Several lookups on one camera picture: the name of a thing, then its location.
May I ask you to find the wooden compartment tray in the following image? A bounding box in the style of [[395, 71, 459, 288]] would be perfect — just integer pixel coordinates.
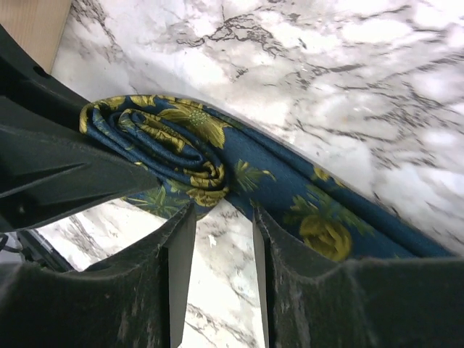
[[1, 0, 72, 73]]

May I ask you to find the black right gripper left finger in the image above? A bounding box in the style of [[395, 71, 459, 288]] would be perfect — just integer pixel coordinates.
[[1, 204, 196, 347]]

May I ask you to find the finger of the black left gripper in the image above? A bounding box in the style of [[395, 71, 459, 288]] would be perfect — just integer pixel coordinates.
[[1, 28, 88, 131], [1, 125, 157, 232]]

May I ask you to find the blue yellow floral tie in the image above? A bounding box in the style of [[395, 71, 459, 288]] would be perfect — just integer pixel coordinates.
[[79, 95, 450, 261]]

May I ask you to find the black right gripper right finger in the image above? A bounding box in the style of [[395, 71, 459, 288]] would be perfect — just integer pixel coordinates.
[[253, 208, 463, 347]]

